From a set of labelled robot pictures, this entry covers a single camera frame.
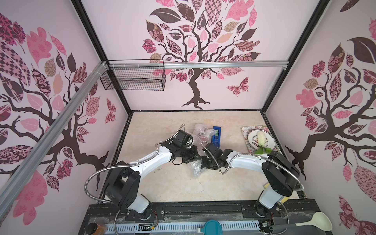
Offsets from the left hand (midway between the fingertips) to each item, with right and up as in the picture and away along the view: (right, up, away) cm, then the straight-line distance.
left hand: (202, 160), depth 80 cm
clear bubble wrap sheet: (-3, -5, -1) cm, 6 cm away
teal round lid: (+3, -26, -16) cm, 31 cm away
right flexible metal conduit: (+11, +5, -21) cm, 24 cm away
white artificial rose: (+42, +9, +18) cm, 47 cm away
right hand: (0, -5, +8) cm, 10 cm away
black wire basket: (-36, +53, +15) cm, 65 cm away
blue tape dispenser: (+11, +10, +17) cm, 22 cm away
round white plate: (+37, +9, +21) cm, 43 cm away
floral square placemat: (+35, +15, +27) cm, 47 cm away
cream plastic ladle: (+57, -27, -9) cm, 64 cm away
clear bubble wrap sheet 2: (+1, +14, +18) cm, 22 cm away
